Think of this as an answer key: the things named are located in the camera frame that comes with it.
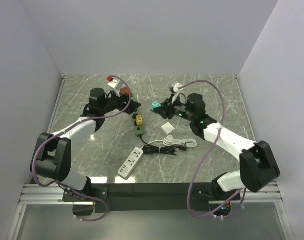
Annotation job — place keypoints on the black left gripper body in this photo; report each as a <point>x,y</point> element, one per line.
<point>115,102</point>

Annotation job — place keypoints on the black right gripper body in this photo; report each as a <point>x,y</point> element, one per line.
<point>179,110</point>

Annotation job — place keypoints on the teal plug adapter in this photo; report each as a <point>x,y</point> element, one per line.
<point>154,105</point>

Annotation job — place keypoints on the yellow plug adapter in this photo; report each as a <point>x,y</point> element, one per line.
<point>139,120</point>

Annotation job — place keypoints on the green power strip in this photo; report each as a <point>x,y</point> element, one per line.
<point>138,130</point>

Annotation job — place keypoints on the white power strip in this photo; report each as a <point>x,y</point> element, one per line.
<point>130,163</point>

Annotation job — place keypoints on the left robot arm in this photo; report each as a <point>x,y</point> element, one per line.
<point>52,154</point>

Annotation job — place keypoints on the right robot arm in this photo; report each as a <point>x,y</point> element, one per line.
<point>258,166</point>

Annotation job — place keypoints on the red plug adapter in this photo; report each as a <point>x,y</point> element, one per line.
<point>125,91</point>

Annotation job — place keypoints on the white plug adapter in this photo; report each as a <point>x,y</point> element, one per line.
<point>167,128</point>

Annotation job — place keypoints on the black base beam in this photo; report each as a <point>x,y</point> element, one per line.
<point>158,196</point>

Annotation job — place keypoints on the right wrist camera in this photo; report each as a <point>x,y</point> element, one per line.
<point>175,90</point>

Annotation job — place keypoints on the aluminium frame rail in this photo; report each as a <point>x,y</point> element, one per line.
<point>36,195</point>

